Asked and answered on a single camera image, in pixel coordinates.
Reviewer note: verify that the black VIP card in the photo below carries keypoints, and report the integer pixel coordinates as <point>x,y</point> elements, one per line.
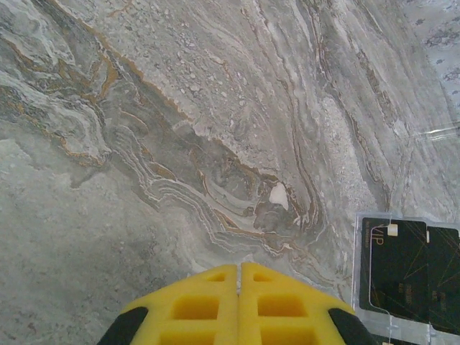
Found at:
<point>445,280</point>
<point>391,266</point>

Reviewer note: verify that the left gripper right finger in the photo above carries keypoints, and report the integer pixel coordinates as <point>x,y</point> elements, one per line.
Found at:
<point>248,305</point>

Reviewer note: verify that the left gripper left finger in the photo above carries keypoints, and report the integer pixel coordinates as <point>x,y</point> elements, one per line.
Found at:
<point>230,305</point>

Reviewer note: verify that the clear acrylic card stand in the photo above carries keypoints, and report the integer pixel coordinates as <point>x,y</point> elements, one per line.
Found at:
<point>357,258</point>

